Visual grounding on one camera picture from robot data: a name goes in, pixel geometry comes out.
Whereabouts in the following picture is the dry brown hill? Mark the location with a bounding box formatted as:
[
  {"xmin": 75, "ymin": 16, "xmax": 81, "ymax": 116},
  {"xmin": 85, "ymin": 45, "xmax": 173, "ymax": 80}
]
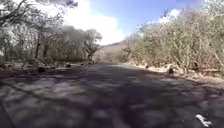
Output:
[{"xmin": 93, "ymin": 39, "xmax": 131, "ymax": 65}]

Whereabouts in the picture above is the grey asphalt road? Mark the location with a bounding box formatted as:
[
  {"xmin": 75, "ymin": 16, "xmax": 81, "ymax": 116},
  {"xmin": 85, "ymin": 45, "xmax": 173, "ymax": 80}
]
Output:
[{"xmin": 0, "ymin": 63, "xmax": 224, "ymax": 128}]

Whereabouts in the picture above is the row of bare trees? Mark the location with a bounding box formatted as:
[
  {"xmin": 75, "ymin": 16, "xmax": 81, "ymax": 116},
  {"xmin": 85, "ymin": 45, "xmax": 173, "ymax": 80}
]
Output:
[{"xmin": 0, "ymin": 0, "xmax": 103, "ymax": 64}]

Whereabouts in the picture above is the pale roadside stone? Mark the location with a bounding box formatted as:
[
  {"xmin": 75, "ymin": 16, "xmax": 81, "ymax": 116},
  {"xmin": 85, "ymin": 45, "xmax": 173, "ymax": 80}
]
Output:
[{"xmin": 167, "ymin": 65, "xmax": 175, "ymax": 75}]

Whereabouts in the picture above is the thicket of dry bushes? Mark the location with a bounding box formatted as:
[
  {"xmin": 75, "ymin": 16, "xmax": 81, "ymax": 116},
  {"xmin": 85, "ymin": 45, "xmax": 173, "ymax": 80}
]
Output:
[{"xmin": 121, "ymin": 0, "xmax": 224, "ymax": 73}]

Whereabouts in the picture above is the dry earth verge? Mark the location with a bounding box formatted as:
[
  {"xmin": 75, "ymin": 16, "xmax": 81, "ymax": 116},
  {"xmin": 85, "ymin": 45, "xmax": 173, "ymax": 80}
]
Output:
[
  {"xmin": 124, "ymin": 62, "xmax": 224, "ymax": 86},
  {"xmin": 0, "ymin": 59, "xmax": 98, "ymax": 80}
]

